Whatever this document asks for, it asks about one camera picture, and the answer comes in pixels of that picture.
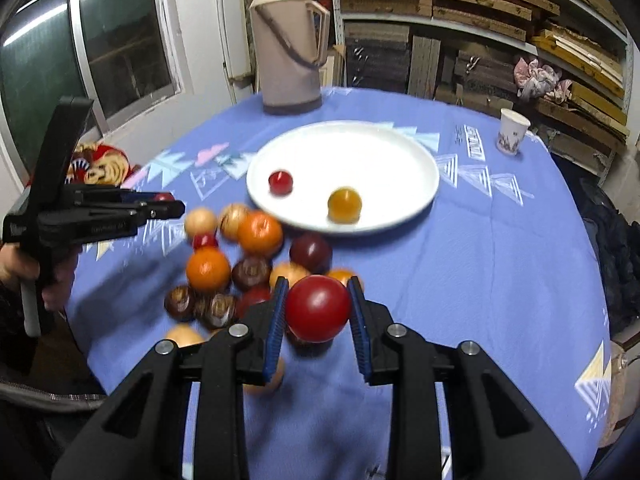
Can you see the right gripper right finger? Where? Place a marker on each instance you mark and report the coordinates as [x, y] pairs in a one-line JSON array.
[[454, 411]]

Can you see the dark red plum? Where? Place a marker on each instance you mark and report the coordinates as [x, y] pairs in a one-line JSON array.
[[254, 295]]

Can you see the beige striped melon fruit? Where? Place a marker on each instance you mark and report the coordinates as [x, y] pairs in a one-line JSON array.
[[231, 217]]

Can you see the red patterned cushion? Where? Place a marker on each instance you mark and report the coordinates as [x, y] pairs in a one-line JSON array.
[[98, 164]]

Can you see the white oval plate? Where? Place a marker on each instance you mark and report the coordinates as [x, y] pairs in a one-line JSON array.
[[395, 175]]

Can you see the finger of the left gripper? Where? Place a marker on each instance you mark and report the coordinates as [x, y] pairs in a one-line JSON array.
[[162, 210], [149, 197]]

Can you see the small red cherry tomato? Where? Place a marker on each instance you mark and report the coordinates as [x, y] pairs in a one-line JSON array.
[[280, 183]]

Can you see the dark purple plum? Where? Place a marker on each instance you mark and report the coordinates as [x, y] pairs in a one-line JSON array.
[[312, 252]]

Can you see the pink crumpled cloth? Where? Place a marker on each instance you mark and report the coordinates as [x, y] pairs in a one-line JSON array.
[[535, 81]]

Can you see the large red tomato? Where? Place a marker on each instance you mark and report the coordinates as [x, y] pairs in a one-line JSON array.
[[317, 308]]

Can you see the orange mandarin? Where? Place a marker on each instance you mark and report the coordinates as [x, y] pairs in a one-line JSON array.
[[260, 234], [208, 270]]

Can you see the small beige fruit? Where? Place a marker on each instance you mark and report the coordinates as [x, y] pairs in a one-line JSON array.
[[200, 221]]

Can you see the person's left hand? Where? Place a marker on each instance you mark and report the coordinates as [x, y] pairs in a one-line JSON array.
[[17, 267]]

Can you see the shelf with stacked boards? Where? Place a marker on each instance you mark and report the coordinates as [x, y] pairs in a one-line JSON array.
[[463, 52]]

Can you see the dark brown mangosteen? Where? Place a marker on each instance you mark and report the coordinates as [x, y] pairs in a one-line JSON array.
[[217, 311], [250, 272]]

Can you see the blue patterned tablecloth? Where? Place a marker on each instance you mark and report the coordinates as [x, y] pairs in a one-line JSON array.
[[502, 258]]

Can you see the orange yellow round fruit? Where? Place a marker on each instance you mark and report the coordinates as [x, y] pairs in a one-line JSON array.
[[290, 271]]

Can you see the yellow tomato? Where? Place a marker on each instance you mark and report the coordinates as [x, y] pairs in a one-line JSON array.
[[344, 206]]

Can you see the small orange tomato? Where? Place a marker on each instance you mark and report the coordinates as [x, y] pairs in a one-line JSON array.
[[344, 275]]

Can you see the white paper cup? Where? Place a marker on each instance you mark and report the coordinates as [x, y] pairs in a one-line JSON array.
[[512, 131]]

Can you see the beige thermos jug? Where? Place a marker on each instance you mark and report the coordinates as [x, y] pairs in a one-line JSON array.
[[291, 45]]

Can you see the window with metal frame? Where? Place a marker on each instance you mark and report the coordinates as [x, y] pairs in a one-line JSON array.
[[111, 52]]

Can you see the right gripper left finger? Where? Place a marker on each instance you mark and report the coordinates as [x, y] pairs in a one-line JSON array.
[[138, 431]]

